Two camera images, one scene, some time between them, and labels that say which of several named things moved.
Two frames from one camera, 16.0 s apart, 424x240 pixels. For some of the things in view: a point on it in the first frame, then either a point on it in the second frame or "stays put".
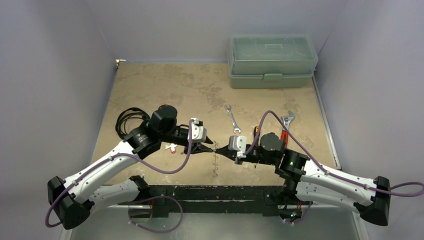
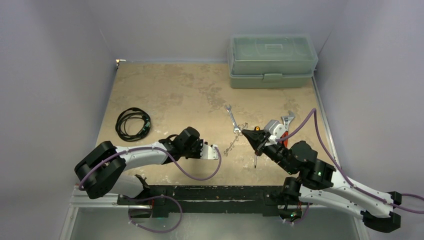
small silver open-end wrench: [235, 128] stays put
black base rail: [165, 199] stays put
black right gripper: [236, 153] to [263, 144]
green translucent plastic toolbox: [271, 61] stays put
